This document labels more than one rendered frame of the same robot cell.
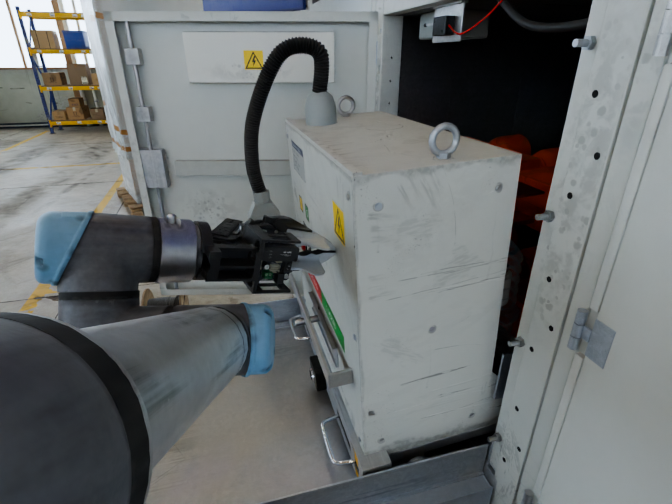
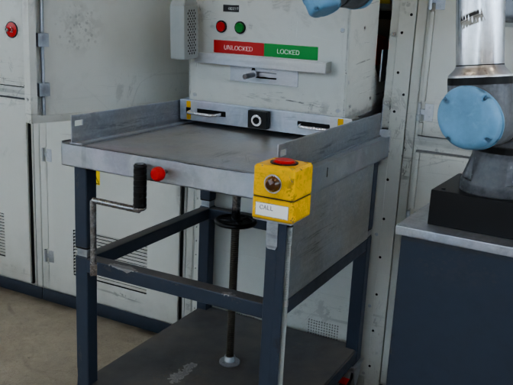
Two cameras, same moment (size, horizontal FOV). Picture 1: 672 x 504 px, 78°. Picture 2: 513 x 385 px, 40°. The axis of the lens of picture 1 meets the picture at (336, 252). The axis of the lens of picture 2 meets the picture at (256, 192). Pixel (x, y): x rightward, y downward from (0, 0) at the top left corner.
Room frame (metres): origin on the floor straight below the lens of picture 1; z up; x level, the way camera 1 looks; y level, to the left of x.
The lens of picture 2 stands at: (-0.63, 1.48, 1.15)
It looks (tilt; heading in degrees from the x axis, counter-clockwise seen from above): 14 degrees down; 313
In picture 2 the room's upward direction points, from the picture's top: 3 degrees clockwise
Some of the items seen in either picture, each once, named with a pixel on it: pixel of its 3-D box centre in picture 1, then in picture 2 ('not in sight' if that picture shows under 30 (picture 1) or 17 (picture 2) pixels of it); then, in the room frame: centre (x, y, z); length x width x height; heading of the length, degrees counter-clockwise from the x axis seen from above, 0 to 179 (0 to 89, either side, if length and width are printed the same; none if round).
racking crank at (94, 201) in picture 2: not in sight; (116, 221); (0.69, 0.52, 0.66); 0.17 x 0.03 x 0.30; 14
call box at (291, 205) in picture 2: not in sight; (282, 189); (0.16, 0.55, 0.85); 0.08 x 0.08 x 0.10; 16
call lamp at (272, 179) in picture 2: not in sight; (271, 184); (0.15, 0.60, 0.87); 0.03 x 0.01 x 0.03; 16
